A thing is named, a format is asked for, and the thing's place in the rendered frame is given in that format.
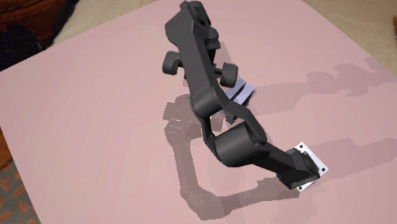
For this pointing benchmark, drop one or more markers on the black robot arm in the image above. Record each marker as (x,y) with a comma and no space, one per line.
(246,143)

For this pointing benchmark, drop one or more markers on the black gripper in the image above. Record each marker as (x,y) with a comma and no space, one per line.
(228,74)

